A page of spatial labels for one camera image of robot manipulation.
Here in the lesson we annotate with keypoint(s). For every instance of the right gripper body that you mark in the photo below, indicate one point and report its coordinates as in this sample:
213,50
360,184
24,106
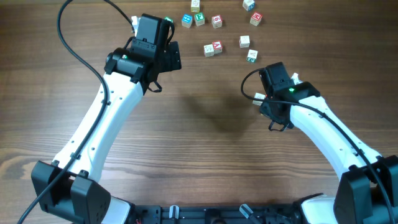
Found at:
272,115

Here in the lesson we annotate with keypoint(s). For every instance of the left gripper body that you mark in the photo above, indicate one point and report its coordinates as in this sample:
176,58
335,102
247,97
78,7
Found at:
173,56

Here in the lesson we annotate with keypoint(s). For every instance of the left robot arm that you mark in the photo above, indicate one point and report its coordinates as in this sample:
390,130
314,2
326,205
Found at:
69,187

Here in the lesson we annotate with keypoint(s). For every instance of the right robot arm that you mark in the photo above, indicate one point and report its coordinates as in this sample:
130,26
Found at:
367,192

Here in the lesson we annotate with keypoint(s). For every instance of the green Z letter block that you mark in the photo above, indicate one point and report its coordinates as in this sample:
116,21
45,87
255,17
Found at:
169,19

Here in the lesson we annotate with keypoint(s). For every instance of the green sided wooden block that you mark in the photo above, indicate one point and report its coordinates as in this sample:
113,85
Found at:
252,56

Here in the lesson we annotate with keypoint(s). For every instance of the blue letter block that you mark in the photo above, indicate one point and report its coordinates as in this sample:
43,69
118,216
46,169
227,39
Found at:
187,20

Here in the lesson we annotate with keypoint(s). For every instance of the plain wooden block right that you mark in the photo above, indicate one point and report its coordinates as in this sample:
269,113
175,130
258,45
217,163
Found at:
244,41

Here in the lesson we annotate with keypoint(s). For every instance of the plain wooden block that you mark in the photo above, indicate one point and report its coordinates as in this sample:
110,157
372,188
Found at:
209,50
244,41

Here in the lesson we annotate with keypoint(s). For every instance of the green F letter block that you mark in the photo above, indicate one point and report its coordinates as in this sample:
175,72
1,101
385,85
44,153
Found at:
199,19

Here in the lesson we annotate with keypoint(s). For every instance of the yellow top letter block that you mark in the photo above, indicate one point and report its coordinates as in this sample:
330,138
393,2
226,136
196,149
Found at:
195,5

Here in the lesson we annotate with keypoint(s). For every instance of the plain wooden block left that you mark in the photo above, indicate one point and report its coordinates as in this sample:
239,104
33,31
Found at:
209,50

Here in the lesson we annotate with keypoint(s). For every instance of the red A letter block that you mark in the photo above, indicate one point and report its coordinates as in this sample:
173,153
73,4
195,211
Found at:
217,46

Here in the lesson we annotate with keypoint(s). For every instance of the red M letter block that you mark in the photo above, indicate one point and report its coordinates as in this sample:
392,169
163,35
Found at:
256,18

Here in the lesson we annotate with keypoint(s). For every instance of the red 6 letter block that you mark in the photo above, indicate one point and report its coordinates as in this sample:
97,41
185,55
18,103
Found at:
217,21

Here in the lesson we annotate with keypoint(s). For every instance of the blue sided top block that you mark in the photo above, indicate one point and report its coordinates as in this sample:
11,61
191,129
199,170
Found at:
248,5

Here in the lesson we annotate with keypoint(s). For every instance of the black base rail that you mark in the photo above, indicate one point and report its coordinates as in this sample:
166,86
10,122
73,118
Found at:
279,213

